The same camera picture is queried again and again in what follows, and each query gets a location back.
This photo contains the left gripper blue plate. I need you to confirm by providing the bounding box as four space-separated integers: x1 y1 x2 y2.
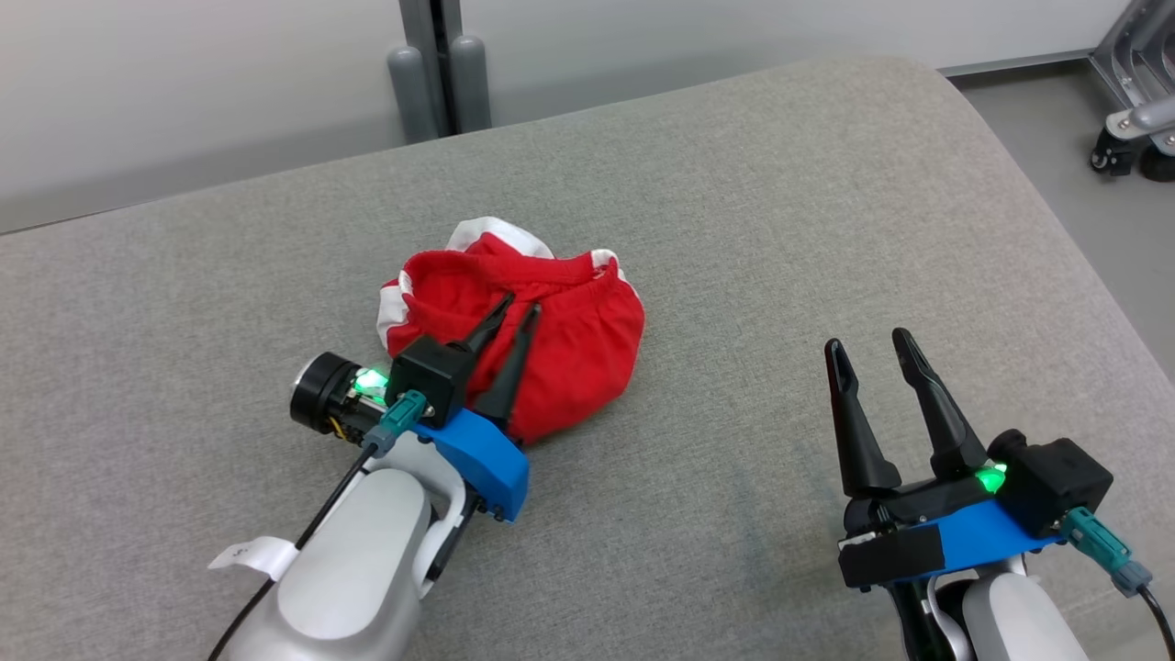
291 294 543 522

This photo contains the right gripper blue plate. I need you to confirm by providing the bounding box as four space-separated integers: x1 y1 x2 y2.
824 329 1057 590

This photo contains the red shorts white waistband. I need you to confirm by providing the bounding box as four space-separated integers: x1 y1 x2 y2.
376 217 645 446

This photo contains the grey metal wheeled stand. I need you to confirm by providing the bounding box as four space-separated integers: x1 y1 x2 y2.
1088 0 1175 183

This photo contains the teal left camera connector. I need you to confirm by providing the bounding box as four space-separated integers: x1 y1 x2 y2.
363 390 431 457

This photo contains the teal camera connector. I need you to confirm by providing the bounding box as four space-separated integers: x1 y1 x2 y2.
363 390 431 457
1063 508 1154 598

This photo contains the teal right camera connector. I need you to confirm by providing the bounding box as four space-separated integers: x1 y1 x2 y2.
1063 508 1154 598

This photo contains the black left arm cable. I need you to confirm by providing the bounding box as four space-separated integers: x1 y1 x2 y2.
207 441 391 661

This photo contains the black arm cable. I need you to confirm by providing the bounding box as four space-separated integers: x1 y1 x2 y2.
1138 588 1175 661
207 441 391 661

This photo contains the grey partition post with feet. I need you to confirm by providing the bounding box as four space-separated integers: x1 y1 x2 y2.
386 0 493 145

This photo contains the white left cable label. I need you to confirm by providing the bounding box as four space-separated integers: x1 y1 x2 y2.
209 537 299 581

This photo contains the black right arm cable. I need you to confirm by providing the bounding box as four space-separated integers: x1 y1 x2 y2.
1138 588 1175 661

